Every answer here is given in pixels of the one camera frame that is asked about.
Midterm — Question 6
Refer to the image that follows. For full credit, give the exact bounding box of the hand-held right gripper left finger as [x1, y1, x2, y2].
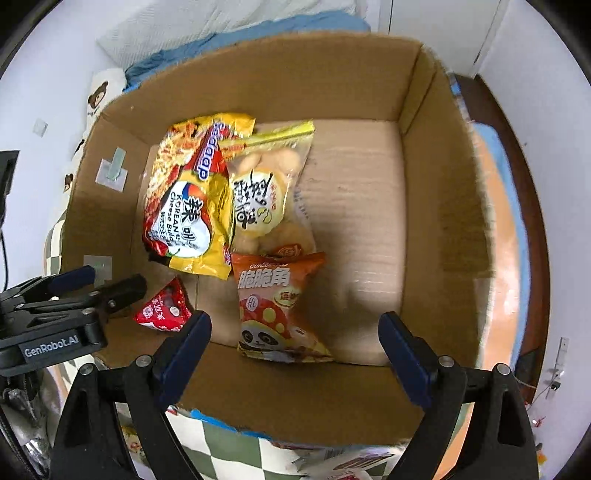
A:
[48, 310, 213, 480]

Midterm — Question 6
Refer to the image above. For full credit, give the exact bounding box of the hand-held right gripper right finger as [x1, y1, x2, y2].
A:
[378, 311, 541, 480]

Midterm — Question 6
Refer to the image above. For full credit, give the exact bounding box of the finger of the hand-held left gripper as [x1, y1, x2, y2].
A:
[2, 266, 98, 306]
[18, 273, 149, 320]

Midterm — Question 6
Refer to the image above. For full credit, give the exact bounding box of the small red triangular packet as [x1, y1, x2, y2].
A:
[133, 277, 192, 333]

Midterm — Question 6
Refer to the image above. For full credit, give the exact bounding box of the orange panda snack packet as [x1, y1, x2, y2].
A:
[231, 251, 334, 365]

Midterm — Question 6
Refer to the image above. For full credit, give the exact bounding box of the yellow red noodle packet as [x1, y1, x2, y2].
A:
[142, 113, 256, 280]

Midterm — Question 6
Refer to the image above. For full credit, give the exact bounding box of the clear cookie packet yellow top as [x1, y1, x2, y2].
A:
[219, 120, 317, 259]

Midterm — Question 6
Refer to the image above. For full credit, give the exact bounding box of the brown cardboard box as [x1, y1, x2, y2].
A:
[60, 31, 497, 448]

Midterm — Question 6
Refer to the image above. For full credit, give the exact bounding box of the crumpled silver plastic bag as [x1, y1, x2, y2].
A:
[0, 385, 52, 478]

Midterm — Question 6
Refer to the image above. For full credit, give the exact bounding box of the green white checkered blanket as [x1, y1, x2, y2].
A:
[44, 76, 532, 480]

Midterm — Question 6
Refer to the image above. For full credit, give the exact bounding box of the white red snack packet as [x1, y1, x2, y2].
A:
[272, 442, 409, 480]

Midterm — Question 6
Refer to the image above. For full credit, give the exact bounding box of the black device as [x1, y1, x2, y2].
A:
[0, 150, 20, 195]

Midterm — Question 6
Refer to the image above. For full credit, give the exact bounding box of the white power strip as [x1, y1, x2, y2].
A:
[547, 337, 570, 398]

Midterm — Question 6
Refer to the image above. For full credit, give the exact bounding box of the bear print pillow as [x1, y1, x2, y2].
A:
[44, 68, 127, 278]

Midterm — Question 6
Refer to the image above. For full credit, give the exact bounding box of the blue bedsheet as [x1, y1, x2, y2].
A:
[124, 13, 371, 94]

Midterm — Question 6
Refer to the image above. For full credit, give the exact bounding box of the white door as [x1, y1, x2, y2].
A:
[365, 0, 505, 80]

